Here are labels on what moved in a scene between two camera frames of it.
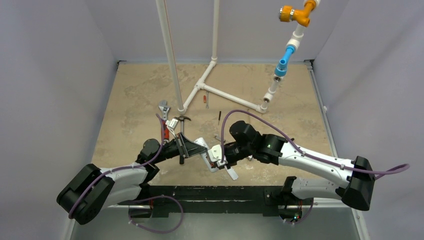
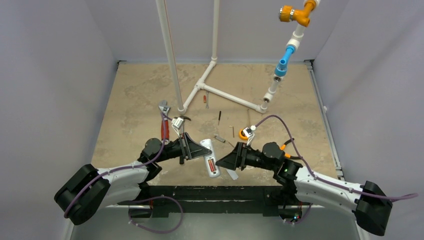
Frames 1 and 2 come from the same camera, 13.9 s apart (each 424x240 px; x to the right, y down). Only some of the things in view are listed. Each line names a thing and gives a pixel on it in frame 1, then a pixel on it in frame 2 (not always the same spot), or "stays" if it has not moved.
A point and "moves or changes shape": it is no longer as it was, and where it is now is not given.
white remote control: (201, 141) moves or changes shape
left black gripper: (189, 148) stays
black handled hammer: (182, 118) stays
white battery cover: (233, 174) stays
